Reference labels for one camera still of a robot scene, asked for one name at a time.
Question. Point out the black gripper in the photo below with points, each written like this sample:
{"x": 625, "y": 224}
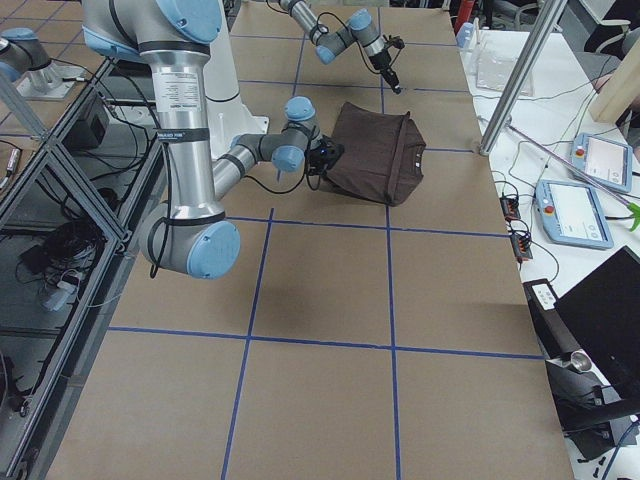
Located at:
{"x": 381, "y": 62}
{"x": 318, "y": 159}

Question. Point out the dark brown t-shirt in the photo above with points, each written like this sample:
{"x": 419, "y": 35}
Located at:
{"x": 382, "y": 155}

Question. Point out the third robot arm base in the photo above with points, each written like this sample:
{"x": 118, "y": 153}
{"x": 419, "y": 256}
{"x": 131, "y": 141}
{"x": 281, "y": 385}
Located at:
{"x": 25, "y": 60}

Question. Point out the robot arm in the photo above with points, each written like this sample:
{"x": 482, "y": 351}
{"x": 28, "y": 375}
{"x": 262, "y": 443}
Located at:
{"x": 189, "y": 233}
{"x": 331, "y": 36}

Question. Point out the red cylinder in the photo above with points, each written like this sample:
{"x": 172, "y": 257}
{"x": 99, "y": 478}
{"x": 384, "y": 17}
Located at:
{"x": 464, "y": 13}

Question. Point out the clear plastic bag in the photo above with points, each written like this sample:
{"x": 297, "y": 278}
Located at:
{"x": 493, "y": 70}

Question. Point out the near teach pendant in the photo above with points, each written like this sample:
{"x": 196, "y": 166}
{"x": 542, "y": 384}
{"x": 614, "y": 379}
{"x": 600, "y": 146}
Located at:
{"x": 572, "y": 215}

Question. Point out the teach pendant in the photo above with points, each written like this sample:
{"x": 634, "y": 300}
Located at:
{"x": 572, "y": 215}
{"x": 606, "y": 160}

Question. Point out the far teach pendant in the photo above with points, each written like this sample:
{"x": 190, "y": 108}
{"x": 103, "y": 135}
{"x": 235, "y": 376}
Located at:
{"x": 606, "y": 160}

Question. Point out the black power adapter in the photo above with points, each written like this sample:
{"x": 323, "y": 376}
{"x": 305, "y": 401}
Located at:
{"x": 89, "y": 129}

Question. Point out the reacher grabber stick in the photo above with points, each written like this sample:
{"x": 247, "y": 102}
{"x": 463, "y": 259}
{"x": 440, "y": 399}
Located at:
{"x": 632, "y": 207}

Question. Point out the black labelled box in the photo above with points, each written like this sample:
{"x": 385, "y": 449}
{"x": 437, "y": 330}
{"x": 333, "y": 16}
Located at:
{"x": 554, "y": 335}

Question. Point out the black laptop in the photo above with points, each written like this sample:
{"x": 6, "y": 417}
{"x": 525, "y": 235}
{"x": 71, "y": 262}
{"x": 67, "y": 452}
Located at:
{"x": 602, "y": 314}

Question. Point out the metal cup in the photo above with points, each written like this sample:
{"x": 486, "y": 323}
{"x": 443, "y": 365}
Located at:
{"x": 577, "y": 361}

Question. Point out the black monitor stand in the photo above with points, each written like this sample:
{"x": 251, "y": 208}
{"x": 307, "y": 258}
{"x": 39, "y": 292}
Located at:
{"x": 593, "y": 416}

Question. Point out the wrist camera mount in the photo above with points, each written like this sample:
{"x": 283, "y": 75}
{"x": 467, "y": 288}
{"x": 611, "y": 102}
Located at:
{"x": 393, "y": 41}
{"x": 338, "y": 150}

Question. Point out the aluminium frame post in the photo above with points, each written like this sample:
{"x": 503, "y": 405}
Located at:
{"x": 548, "y": 16}

